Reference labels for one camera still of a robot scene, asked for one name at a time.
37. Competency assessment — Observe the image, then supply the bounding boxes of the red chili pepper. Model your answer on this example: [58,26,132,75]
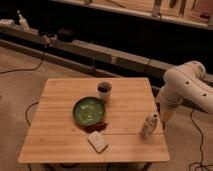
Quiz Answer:
[85,122,107,132]

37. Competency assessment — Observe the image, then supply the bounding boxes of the long wooden shelf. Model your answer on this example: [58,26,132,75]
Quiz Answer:
[53,0,213,30]

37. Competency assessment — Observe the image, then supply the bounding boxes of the white paper cup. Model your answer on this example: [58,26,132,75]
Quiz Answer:
[97,82,112,102]

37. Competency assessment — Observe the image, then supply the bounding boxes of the green round plate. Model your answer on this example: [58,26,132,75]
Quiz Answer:
[73,97,105,126]

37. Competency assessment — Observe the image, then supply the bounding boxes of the white bottle on ledge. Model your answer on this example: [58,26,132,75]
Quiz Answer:
[17,11,30,32]

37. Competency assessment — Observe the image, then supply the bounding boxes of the wooden bamboo table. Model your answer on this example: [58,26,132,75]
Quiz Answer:
[18,78,170,163]

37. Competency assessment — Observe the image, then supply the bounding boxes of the black box on ledge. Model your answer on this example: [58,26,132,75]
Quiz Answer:
[57,29,76,42]

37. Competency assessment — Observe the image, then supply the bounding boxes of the black floor cable right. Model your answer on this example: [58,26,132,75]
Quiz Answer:
[188,105,213,171]

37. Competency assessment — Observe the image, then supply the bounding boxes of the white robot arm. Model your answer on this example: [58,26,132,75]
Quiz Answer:
[157,61,213,122]

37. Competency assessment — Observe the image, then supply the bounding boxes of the beige sponge block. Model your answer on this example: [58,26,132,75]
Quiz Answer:
[87,131,108,154]

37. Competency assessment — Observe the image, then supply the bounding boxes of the black floor cable left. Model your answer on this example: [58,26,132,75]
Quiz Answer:
[0,46,46,76]

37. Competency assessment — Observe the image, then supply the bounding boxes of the black floor cable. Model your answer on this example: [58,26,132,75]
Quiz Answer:
[188,105,213,171]
[0,46,46,76]

